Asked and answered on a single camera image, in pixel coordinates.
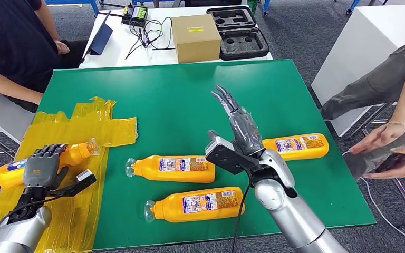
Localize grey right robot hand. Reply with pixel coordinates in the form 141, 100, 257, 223
211, 84, 264, 157

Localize white floor cable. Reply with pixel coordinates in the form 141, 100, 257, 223
342, 150, 405, 249

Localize person's right hand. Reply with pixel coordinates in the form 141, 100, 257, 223
349, 120, 405, 155

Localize black foam case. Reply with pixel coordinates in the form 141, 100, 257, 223
206, 6, 270, 62

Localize yellow plastic sheet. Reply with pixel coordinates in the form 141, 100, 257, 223
0, 96, 139, 253

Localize black tangled cables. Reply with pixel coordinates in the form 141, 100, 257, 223
124, 15, 175, 60

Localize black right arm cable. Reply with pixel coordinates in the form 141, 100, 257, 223
231, 167, 254, 253

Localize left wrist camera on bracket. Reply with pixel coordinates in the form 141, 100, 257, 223
47, 169, 98, 198

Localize person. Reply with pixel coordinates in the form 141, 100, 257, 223
0, 0, 89, 114
319, 35, 405, 180

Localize white bench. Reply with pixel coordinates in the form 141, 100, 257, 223
0, 85, 35, 145
311, 4, 405, 138

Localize dark blue tablet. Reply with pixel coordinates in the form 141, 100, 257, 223
83, 10, 114, 59

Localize black object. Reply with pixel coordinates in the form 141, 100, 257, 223
184, 0, 242, 7

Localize black phone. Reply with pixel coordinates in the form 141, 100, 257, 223
375, 153, 405, 173

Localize black controller with green screen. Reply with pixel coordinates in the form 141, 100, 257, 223
121, 4, 149, 25

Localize white table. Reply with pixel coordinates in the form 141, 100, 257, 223
78, 6, 274, 69

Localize brown cardboard box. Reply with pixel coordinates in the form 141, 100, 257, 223
171, 14, 222, 64

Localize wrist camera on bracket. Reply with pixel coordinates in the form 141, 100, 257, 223
205, 135, 259, 176
47, 169, 98, 198

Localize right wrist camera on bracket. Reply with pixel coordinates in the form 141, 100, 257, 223
205, 135, 259, 176

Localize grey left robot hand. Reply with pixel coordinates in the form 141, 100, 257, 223
22, 143, 70, 191

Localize orange plastic bottle clear cap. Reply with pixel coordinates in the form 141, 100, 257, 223
0, 138, 101, 190
143, 186, 245, 224
261, 133, 330, 162
124, 155, 216, 184

